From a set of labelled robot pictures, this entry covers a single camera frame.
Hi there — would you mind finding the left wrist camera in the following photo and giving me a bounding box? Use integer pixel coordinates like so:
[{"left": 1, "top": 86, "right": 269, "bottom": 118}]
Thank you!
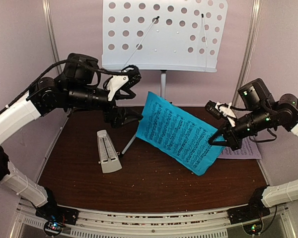
[{"left": 103, "top": 65, "right": 141, "bottom": 102}]

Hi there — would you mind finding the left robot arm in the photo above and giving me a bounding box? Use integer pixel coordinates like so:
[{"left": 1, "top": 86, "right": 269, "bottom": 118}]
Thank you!
[{"left": 0, "top": 53, "right": 142, "bottom": 220}]

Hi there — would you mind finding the white music stand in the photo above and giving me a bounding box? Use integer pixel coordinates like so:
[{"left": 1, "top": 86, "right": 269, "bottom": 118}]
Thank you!
[{"left": 101, "top": 0, "right": 229, "bottom": 157}]

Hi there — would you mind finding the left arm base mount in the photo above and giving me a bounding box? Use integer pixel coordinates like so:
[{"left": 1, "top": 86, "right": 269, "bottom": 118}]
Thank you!
[{"left": 35, "top": 206, "right": 79, "bottom": 237}]

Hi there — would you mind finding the purple sheet music page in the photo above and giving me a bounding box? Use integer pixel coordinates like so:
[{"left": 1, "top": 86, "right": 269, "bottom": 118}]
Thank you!
[{"left": 218, "top": 138, "right": 262, "bottom": 160}]

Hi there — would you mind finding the grey metronome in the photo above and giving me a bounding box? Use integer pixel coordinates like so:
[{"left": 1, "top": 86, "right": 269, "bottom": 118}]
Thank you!
[{"left": 97, "top": 130, "right": 122, "bottom": 174}]

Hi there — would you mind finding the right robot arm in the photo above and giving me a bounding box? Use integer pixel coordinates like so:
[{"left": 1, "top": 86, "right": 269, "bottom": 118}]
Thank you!
[{"left": 206, "top": 78, "right": 298, "bottom": 219}]

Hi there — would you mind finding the blue sheet music page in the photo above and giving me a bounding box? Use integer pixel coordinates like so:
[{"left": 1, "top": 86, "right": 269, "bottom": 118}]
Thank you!
[{"left": 136, "top": 92, "right": 224, "bottom": 176}]

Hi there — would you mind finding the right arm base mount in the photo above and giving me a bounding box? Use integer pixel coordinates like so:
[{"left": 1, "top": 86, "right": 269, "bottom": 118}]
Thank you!
[{"left": 227, "top": 205, "right": 270, "bottom": 236}]

